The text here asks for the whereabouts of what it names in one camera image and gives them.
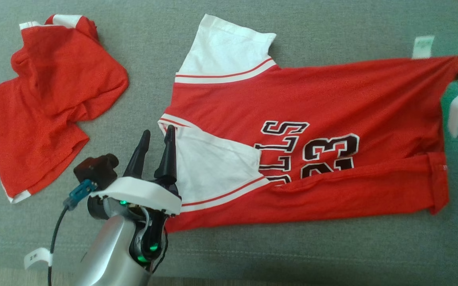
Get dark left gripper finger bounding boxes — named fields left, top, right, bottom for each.
left=123, top=129, right=151, bottom=178
left=153, top=125, right=179, bottom=186

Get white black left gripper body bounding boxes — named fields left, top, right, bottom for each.
left=89, top=176, right=182, bottom=217

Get red mesh shorts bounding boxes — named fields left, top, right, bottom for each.
left=0, top=14, right=129, bottom=204

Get red white basketball jersey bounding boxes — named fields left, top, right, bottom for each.
left=158, top=14, right=458, bottom=233

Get black cable with teal plug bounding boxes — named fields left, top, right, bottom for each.
left=47, top=179, right=98, bottom=286

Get white cable label tag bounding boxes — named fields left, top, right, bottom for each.
left=24, top=247, right=53, bottom=271

